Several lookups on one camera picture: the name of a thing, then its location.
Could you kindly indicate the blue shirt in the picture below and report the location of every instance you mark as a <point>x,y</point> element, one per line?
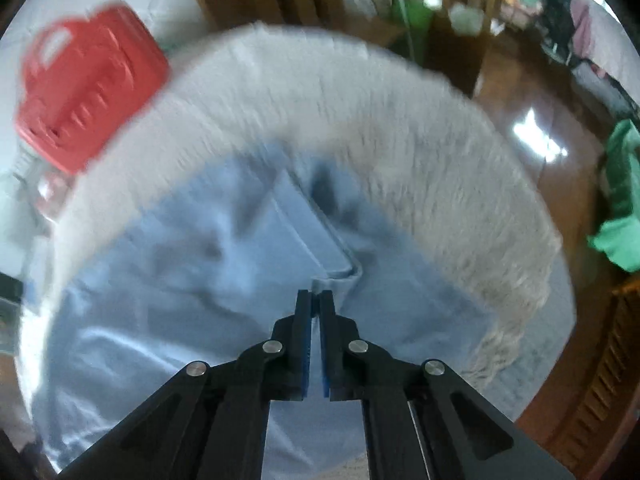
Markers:
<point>175,310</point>

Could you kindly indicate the red plastic carry case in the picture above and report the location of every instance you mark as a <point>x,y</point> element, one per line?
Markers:
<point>85,90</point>

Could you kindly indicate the green cloth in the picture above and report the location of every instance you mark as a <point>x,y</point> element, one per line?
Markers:
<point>620,200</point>

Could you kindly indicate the white lace tablecloth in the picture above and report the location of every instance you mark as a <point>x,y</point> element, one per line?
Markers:
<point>400,150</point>

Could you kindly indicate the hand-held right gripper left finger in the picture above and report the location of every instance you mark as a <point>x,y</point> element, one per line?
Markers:
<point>303,355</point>

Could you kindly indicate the wooden slatted furniture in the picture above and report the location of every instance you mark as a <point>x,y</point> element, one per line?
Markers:
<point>610,360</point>

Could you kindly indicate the green bin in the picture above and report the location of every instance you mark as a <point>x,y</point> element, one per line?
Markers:
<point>415,15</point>

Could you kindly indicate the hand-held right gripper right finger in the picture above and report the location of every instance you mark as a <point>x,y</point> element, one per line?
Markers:
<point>325,360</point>

